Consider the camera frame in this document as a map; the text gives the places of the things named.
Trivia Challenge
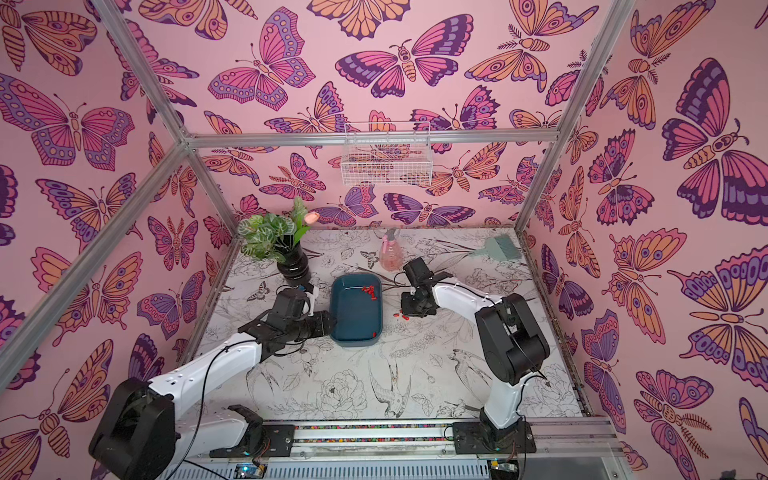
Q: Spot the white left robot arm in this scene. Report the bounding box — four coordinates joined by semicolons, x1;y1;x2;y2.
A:
88;288;336;479

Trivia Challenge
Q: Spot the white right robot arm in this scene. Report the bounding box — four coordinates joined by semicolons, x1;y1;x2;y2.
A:
401;258;550;433

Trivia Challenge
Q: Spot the red sleeve pile in box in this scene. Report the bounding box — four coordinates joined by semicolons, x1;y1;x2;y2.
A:
361;285;378;301

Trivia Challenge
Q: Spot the teal storage box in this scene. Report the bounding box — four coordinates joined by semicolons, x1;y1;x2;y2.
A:
330;273;383;348

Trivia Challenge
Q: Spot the pink spray bottle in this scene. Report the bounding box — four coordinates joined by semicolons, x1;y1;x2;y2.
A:
379;228;404;272

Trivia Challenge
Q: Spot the black vase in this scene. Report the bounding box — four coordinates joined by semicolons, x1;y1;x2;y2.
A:
276;244;311;287

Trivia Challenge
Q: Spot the green artificial plant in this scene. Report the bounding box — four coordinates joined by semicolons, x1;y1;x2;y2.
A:
237;198;319;264

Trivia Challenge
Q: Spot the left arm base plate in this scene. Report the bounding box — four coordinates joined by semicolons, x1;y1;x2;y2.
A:
209;424;296;459

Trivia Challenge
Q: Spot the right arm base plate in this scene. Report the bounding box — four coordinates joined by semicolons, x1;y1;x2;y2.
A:
451;419;537;455

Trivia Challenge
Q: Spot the white wire basket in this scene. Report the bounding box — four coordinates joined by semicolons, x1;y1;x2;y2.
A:
338;120;434;188

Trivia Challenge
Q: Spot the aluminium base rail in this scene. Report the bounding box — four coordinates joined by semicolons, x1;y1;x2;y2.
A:
169;419;633;479

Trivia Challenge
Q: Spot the aluminium frame post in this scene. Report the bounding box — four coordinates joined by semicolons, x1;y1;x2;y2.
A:
515;0;635;234

